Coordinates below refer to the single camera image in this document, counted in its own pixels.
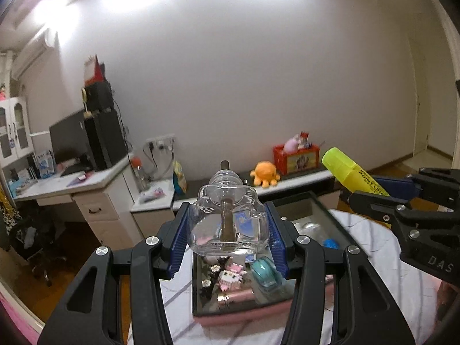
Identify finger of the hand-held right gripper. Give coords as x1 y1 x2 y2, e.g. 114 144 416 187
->
372 167 460 212
340 190 422 231

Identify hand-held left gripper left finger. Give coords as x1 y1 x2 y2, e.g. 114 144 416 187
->
38 202 190 345

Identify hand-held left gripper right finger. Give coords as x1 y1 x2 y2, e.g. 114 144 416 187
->
265 202 416 345

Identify teal computer mouse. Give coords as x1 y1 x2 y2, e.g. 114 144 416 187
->
251 257 283 289

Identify pearly oval case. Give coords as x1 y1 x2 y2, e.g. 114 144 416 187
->
298 223 325 238

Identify yellow highlighter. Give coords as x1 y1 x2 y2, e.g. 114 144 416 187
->
321 147 391 197

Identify pink building block toy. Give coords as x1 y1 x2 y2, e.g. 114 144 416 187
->
216 262 249 290

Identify clear glass bottle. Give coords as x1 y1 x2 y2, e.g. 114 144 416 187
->
186 160 271 256

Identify pink box with black rim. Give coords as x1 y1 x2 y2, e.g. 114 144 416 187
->
192 190 357 328

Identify white nightstand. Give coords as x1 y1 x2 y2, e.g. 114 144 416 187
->
130 180 177 238

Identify pink pouch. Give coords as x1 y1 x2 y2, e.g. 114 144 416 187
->
140 187 166 201

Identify low black-top bench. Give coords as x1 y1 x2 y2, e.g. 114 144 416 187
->
172 167 341 210

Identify snack bag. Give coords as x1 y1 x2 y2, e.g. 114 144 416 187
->
173 161 188 193

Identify orange octopus plush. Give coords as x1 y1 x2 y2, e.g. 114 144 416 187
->
250 161 281 188

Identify white door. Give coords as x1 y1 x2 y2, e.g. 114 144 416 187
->
408 36 431 157

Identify red cap water bottle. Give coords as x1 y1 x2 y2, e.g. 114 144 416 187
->
131 156 150 192

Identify white desk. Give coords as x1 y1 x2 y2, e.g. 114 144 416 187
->
7 158 136 249

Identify red storage box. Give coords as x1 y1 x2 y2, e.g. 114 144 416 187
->
273 143 321 176

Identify pink mouse pad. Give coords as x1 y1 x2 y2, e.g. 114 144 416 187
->
66 172 95 186

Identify black keyboard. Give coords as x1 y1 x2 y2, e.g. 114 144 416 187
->
60 165 89 177

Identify black computer tower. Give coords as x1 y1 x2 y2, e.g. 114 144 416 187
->
83 110 129 172

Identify black office chair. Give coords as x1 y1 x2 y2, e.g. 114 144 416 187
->
0 201 70 285

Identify black computer monitor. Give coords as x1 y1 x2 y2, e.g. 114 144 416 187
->
48 110 90 166

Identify blue white carton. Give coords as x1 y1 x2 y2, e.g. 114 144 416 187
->
36 151 55 179

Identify black speaker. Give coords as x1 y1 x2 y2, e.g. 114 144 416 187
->
85 81 114 112

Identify yellow patterned cloth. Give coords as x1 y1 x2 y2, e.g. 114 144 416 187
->
0 190 16 238

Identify pink fuzzy blanket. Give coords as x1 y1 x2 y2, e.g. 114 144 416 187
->
0 291 38 345

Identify red desk calendar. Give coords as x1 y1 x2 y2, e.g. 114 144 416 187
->
84 55 107 85

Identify white glass-door cabinet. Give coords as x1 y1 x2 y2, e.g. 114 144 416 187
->
0 96 35 161

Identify white air conditioner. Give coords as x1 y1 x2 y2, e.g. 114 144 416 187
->
11 30 59 78

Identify black power cables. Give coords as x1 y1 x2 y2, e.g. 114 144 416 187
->
113 97 175 180

